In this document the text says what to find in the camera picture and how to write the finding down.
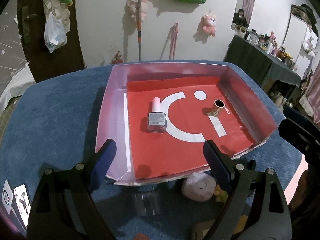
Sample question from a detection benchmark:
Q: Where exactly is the pink curtain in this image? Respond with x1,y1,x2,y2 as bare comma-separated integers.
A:
299,65,320,127

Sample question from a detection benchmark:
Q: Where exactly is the orange handled mop stick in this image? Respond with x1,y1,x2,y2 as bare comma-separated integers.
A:
137,0,142,62

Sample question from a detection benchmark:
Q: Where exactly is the blue textured table mat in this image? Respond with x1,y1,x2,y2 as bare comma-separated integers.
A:
0,60,304,240

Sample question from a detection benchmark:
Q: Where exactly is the pink cardboard box tray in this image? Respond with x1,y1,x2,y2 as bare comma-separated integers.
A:
95,61,277,186

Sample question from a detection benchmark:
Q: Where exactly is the light pink plush behind stick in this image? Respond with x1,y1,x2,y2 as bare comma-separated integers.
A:
126,0,148,22

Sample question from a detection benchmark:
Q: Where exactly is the dark wooden door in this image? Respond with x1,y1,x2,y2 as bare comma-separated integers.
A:
17,0,85,82

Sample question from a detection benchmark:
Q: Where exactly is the pink cap nail polish bottle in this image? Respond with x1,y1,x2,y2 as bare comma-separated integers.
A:
147,97,167,133

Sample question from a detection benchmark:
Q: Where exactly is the green bear figurine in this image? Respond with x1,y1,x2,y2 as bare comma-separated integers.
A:
214,184,228,203

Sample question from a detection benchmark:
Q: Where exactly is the white plastic bag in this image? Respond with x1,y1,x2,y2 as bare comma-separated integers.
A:
44,12,67,53

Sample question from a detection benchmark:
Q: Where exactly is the pink hanger on wall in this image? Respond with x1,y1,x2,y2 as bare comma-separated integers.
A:
161,23,179,60

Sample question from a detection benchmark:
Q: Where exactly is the lilac My Melody device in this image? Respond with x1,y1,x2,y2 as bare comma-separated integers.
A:
182,172,216,202

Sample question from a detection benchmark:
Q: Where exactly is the clear plastic cup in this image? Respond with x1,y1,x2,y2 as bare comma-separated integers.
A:
132,187,161,217

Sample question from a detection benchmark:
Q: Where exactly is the dark cloth side table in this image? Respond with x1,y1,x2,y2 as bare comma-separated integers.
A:
224,35,301,98

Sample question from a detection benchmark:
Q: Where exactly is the smartphone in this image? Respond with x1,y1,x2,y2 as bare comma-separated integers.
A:
14,184,31,227

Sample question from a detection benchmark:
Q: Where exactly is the gold studded ring cylinder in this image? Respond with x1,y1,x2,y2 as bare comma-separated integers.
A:
211,99,225,117

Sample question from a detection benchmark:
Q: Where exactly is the white card beside phone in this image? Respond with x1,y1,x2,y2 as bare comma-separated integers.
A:
1,180,14,214

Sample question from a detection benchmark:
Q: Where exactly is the pink plush toy on wall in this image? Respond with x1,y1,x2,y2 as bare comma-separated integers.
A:
202,15,216,37

